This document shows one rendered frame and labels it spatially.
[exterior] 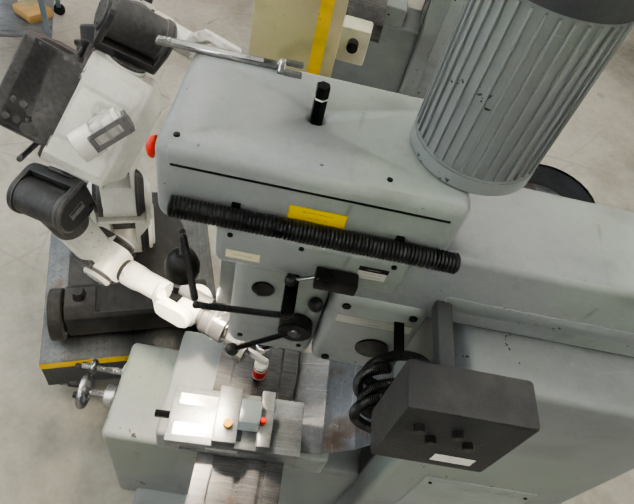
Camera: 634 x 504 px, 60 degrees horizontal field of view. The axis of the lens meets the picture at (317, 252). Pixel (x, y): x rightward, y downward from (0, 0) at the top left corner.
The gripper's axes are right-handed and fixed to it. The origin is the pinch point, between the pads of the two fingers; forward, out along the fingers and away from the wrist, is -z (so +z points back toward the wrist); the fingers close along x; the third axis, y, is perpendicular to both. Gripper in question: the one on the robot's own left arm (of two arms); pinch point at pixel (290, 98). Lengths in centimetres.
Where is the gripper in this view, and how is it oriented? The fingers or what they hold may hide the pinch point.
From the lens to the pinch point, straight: 164.6
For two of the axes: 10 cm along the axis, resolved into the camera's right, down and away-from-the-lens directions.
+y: 4.9, -8.2, -2.9
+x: 4.3, 5.1, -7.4
